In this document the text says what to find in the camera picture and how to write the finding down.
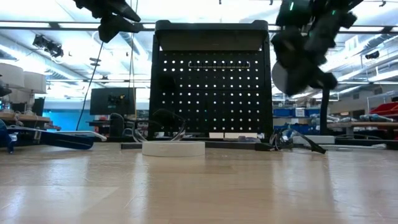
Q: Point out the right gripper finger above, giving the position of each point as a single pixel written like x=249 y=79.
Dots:
x=298 y=81
x=325 y=81

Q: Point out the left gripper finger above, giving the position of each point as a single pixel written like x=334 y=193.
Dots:
x=115 y=26
x=129 y=14

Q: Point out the black and silver level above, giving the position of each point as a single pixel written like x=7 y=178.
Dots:
x=224 y=145

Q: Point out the white masking tape roll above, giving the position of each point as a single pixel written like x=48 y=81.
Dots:
x=172 y=148

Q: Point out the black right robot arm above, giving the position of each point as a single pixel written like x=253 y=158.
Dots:
x=326 y=31

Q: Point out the white desk lamp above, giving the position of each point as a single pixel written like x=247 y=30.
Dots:
x=325 y=112

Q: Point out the blue storage bins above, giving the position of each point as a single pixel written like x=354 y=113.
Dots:
x=283 y=112

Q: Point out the wooden workbench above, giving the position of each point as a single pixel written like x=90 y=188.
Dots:
x=367 y=125

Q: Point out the black ceiling fixture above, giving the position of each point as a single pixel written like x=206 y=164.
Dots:
x=48 y=46

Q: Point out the red bin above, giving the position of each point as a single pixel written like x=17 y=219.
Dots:
x=385 y=109

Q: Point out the black monitor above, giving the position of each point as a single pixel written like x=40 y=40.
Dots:
x=102 y=102

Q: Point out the black office chair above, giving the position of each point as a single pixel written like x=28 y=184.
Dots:
x=116 y=124

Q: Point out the black pegboard cart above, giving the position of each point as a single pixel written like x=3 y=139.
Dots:
x=202 y=102

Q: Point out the blue caulking gun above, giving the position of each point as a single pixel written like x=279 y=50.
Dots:
x=62 y=141

